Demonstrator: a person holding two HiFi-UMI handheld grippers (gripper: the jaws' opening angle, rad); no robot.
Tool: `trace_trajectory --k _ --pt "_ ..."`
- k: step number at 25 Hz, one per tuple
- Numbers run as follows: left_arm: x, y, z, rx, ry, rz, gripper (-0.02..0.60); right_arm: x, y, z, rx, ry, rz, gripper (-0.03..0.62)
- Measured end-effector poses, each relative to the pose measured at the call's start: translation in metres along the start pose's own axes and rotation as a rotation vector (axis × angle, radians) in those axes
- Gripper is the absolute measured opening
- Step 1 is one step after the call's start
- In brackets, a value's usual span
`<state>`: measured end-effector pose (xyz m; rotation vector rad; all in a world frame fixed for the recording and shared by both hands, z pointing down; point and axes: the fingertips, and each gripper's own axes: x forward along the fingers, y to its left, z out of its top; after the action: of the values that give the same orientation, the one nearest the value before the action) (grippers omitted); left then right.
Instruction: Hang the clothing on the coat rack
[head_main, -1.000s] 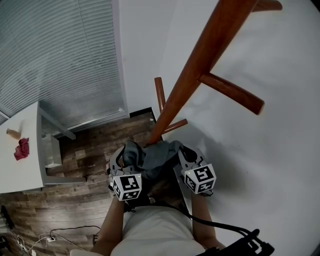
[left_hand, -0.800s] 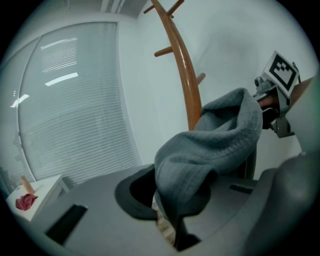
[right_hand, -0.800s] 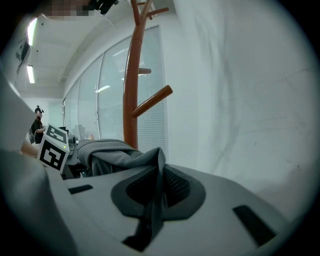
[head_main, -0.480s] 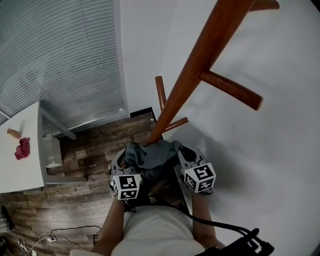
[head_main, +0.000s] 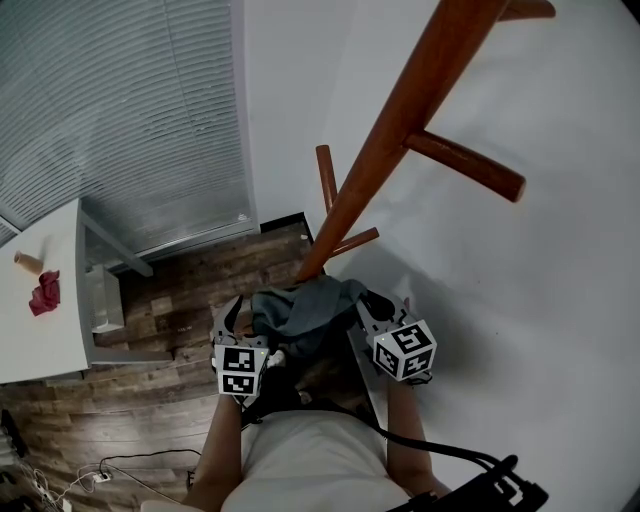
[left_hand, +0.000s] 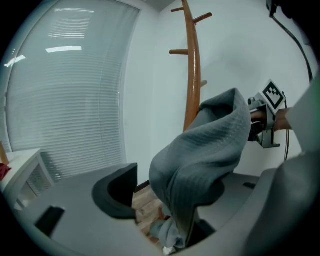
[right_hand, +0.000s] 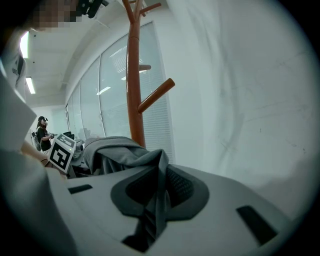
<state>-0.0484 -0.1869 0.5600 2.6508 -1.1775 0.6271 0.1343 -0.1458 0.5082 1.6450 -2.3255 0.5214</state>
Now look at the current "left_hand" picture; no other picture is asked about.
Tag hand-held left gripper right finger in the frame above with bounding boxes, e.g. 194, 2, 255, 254
172, 149, 320, 256

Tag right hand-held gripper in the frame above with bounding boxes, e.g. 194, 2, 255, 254
247, 78, 287, 149

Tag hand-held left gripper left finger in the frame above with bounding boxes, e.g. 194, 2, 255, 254
9, 162, 166, 256

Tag wooden coat rack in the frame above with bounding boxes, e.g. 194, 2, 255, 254
169, 0, 213, 133

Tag grey-blue jacket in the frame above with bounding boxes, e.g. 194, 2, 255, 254
149, 87, 252, 256

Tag person's right forearm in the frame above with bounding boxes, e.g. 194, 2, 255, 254
273, 107, 294, 131

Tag person's right hand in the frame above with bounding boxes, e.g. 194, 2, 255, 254
250, 111, 266, 123

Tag white table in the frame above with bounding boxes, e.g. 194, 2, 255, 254
0, 147, 55, 211

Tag red cloth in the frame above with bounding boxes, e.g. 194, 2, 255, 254
0, 162, 12, 181

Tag grey window blinds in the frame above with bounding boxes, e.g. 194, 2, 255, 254
4, 0, 141, 181

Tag black cable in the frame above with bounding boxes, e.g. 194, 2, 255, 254
266, 0, 315, 83

